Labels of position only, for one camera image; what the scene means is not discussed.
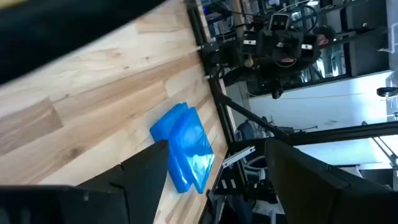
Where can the black caster wheel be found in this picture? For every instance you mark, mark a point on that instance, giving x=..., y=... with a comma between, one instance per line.
x=387, y=91

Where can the black diagonal frame brace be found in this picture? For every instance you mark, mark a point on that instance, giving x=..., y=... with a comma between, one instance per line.
x=252, y=117

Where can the black frame crossbar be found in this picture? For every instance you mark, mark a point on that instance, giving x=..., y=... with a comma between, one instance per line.
x=342, y=132

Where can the black table edge rail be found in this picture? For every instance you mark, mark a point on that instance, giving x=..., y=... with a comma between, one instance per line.
x=201, y=31

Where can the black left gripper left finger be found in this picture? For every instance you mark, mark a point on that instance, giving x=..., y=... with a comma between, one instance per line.
x=146, y=174

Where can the person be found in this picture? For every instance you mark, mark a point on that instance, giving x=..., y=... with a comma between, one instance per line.
x=325, y=32

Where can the silver aluminium extrusion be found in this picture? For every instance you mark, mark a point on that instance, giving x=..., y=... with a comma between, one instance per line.
x=239, y=154

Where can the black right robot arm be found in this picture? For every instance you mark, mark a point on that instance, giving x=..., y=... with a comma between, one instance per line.
x=267, y=84

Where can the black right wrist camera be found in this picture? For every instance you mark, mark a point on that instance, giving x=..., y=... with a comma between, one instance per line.
x=279, y=21

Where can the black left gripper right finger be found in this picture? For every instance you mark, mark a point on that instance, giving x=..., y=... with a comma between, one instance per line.
x=298, y=180

